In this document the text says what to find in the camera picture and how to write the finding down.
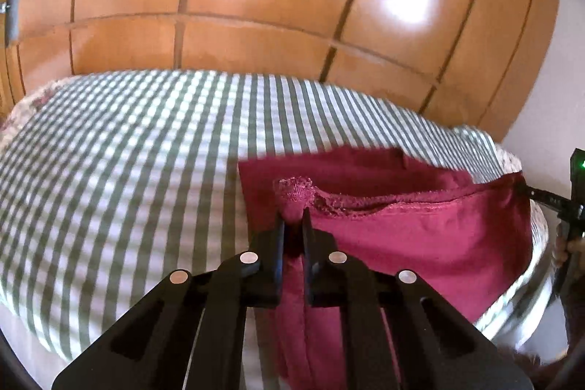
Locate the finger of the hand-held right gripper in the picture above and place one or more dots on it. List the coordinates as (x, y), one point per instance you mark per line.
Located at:
(544, 195)

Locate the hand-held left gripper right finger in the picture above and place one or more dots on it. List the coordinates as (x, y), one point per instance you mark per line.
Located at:
(311, 255)

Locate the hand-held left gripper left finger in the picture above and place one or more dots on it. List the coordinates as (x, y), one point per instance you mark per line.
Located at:
(273, 255)

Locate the dark red knit top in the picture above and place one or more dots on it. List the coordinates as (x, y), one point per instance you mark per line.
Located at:
(434, 234)

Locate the person's right hand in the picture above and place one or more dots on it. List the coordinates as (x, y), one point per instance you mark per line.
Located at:
(560, 250)

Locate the green white checked bed sheet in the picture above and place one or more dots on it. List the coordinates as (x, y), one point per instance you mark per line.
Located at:
(137, 166)

